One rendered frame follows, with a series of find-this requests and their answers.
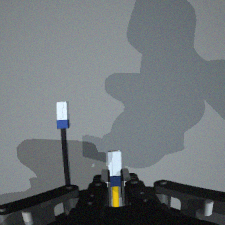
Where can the black cable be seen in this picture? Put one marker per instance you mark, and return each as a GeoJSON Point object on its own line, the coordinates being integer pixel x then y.
{"type": "Point", "coordinates": [65, 158]}

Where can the yellow patch cord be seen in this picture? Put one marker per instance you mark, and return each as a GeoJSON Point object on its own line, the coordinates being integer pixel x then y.
{"type": "Point", "coordinates": [115, 196]}

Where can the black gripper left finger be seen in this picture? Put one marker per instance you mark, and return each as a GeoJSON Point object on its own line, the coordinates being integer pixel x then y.
{"type": "Point", "coordinates": [39, 209]}

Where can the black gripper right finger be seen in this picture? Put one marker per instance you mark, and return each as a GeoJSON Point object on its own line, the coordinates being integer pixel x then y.
{"type": "Point", "coordinates": [200, 203]}

